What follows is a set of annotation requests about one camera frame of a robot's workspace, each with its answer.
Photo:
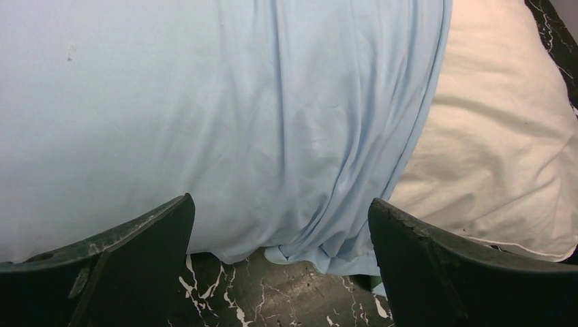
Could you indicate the white pillow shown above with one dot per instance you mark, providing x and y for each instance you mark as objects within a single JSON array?
[{"x": 496, "y": 162}]

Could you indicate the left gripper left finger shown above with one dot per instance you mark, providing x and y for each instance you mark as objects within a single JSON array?
[{"x": 124, "y": 276}]

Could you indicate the light blue pillowcase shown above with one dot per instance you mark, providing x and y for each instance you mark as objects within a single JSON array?
[{"x": 282, "y": 119}]

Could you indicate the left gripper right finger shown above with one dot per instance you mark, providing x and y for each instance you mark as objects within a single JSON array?
[{"x": 435, "y": 278}]

